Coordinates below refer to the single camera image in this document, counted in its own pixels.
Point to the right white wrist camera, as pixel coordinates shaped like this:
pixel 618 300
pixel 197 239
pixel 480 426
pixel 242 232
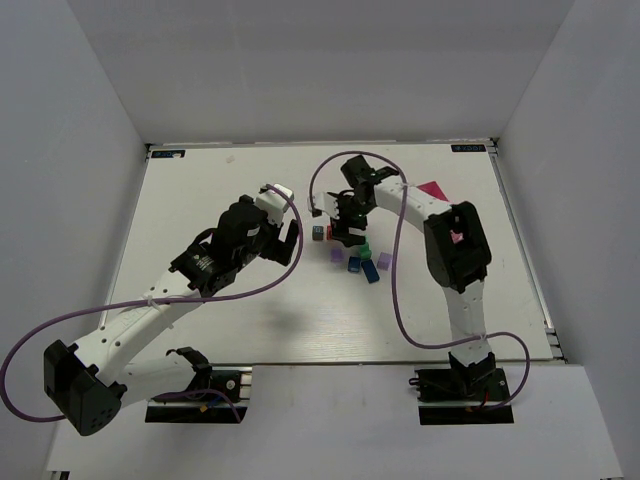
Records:
pixel 323 204

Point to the purple wood cube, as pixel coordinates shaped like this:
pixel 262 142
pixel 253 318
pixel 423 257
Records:
pixel 337 255
pixel 384 261

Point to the blue table sticker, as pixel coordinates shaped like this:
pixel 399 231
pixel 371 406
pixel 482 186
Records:
pixel 168 154
pixel 468 148

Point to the blue wood cube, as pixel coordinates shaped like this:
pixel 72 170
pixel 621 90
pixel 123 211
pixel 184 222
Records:
pixel 354 264

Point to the right purple wood cube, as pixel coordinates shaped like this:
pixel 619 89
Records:
pixel 384 261

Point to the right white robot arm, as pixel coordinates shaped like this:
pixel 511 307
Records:
pixel 456 249

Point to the right blue table sticker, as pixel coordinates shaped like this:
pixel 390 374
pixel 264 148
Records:
pixel 468 148

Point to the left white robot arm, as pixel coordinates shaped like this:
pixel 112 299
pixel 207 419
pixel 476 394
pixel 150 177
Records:
pixel 91 379

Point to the green stepped wood block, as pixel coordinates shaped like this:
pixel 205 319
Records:
pixel 364 251

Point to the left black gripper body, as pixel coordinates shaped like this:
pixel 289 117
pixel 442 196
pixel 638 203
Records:
pixel 275 242

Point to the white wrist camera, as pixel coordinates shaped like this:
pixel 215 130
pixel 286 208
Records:
pixel 323 204
pixel 274 204

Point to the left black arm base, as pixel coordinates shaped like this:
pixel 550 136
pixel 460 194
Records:
pixel 221 397

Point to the left blue table sticker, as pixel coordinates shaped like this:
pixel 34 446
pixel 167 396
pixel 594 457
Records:
pixel 168 154

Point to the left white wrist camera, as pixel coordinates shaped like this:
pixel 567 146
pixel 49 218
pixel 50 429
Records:
pixel 274 204

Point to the left purple wood cube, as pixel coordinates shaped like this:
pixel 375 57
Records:
pixel 337 255

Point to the blue rectangular wood block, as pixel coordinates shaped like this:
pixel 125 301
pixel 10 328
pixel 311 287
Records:
pixel 370 271

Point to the dark blue letter cube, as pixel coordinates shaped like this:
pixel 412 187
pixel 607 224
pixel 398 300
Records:
pixel 318 233

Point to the pink plastic box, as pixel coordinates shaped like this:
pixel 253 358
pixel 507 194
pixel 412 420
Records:
pixel 432 188

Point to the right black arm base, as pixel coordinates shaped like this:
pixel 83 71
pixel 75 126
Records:
pixel 441 404

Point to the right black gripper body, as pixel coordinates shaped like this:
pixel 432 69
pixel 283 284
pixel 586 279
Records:
pixel 345 220

